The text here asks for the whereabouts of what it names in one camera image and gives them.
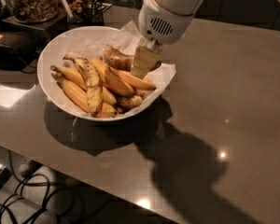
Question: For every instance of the white paper liner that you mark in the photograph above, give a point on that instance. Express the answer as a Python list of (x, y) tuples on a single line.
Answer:
[(90, 42)]

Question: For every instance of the yellow banana centre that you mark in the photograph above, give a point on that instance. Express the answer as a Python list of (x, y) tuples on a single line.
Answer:
[(111, 81)]

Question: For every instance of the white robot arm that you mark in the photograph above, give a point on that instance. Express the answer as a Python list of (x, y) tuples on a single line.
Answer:
[(255, 13)]

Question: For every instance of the black wire rack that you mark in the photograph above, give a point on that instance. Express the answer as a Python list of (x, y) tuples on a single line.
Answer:
[(93, 12)]

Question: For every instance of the yellow banana under brown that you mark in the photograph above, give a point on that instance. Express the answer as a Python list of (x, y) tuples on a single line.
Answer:
[(144, 84)]

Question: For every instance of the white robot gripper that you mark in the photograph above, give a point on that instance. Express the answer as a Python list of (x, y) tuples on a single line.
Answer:
[(163, 24)]

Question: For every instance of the white ceramic bowl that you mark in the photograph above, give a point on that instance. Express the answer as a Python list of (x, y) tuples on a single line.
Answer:
[(52, 54)]

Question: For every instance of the spotted yellow banana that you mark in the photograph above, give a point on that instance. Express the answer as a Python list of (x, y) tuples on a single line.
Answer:
[(93, 82)]

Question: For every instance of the small brown banana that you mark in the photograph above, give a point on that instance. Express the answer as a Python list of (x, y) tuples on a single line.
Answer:
[(129, 103)]

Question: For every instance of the yellow banana left upper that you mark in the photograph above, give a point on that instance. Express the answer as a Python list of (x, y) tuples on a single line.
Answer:
[(73, 75)]

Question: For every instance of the yellow banana left lower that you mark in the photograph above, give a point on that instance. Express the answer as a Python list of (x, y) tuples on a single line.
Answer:
[(79, 98)]

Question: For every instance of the dark tray stand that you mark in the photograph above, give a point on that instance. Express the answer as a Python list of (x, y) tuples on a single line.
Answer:
[(44, 32)]

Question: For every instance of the brown overripe banana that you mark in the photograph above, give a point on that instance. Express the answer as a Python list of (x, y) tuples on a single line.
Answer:
[(116, 59)]

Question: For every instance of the shoe on floor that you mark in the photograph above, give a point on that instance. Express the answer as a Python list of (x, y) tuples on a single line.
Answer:
[(28, 167)]

